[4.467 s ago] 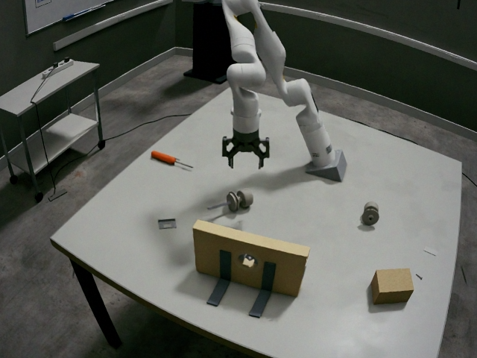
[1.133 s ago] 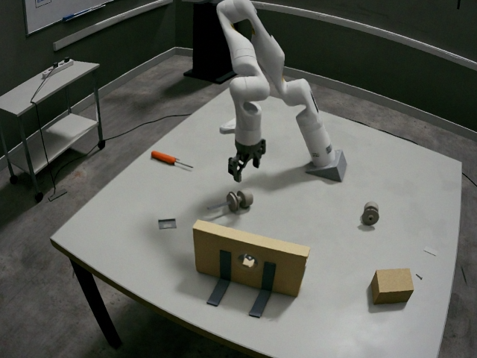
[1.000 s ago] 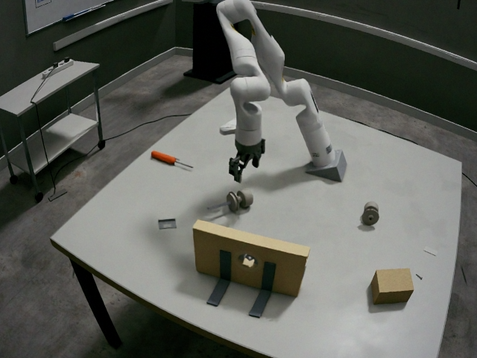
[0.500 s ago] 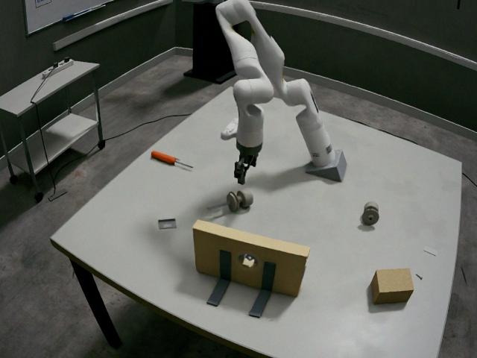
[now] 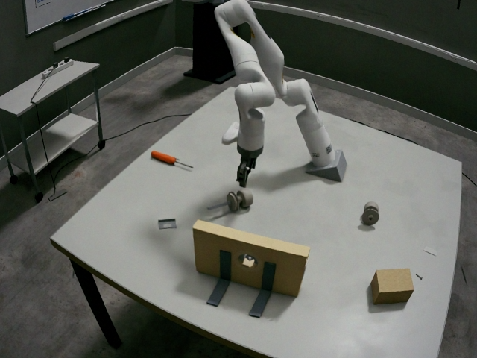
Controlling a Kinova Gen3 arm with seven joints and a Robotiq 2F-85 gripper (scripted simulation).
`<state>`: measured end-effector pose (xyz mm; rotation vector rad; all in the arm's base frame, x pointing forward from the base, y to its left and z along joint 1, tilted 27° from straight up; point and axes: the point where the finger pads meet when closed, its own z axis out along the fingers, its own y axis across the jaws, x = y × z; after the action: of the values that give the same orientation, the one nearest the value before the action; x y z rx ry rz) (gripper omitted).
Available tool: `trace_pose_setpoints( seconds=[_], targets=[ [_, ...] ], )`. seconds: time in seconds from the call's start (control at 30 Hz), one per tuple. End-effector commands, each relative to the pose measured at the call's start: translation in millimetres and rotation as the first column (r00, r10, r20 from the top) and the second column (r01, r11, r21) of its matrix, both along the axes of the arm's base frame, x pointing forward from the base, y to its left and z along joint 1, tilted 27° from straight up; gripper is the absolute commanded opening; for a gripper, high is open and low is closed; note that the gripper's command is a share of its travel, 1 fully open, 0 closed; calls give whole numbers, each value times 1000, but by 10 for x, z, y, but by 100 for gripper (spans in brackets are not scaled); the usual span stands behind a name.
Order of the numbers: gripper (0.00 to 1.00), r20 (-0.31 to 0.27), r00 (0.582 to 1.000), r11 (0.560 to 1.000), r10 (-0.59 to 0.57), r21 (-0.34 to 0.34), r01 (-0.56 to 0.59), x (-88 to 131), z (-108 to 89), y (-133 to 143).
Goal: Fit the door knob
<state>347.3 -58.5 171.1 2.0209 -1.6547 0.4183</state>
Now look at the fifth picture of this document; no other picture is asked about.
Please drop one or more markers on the orange-handled screwdriver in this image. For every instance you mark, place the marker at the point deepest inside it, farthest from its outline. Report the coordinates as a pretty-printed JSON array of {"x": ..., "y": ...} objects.
[{"x": 166, "y": 158}]

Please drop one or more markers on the tan wooden board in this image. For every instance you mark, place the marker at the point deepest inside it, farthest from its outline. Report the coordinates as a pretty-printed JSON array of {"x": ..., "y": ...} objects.
[{"x": 290, "y": 258}]

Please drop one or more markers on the beige door knob with square spindle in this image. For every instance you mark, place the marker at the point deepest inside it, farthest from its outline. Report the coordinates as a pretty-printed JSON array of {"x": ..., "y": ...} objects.
[{"x": 243, "y": 197}]

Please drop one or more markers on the brown cardboard box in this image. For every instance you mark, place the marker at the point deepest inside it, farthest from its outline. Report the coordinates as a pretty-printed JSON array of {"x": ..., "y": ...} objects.
[{"x": 392, "y": 286}]

